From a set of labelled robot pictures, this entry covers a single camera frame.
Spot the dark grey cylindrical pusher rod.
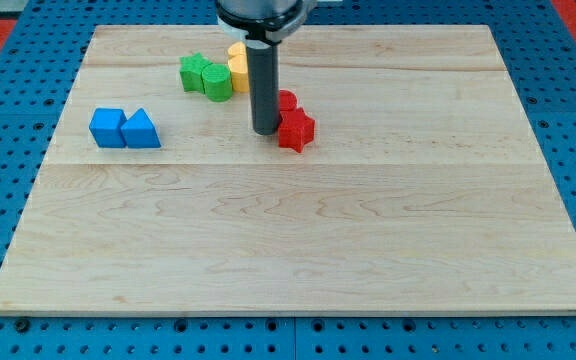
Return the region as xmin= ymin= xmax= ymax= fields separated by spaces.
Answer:
xmin=245 ymin=40 xmax=280 ymax=136

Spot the red circle block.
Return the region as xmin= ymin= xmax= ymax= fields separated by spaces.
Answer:
xmin=279 ymin=89 xmax=298 ymax=112

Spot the green circle block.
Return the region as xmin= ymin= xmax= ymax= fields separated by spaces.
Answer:
xmin=202 ymin=64 xmax=232 ymax=102

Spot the yellow block behind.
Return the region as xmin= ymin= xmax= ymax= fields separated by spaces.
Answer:
xmin=227 ymin=42 xmax=246 ymax=59

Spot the yellow heart block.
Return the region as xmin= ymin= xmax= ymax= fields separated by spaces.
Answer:
xmin=228 ymin=55 xmax=249 ymax=93

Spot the green star block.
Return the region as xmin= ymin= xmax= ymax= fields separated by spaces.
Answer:
xmin=179 ymin=52 xmax=212 ymax=93

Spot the red star block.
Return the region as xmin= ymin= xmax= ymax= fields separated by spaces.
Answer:
xmin=278 ymin=108 xmax=315 ymax=153

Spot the blue triangle block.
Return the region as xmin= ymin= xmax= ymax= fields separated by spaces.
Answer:
xmin=120 ymin=108 xmax=161 ymax=148

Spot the blue cube block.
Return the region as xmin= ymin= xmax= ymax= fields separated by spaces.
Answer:
xmin=89 ymin=108 xmax=127 ymax=148

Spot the light wooden board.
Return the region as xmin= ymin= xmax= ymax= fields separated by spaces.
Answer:
xmin=0 ymin=25 xmax=576 ymax=317

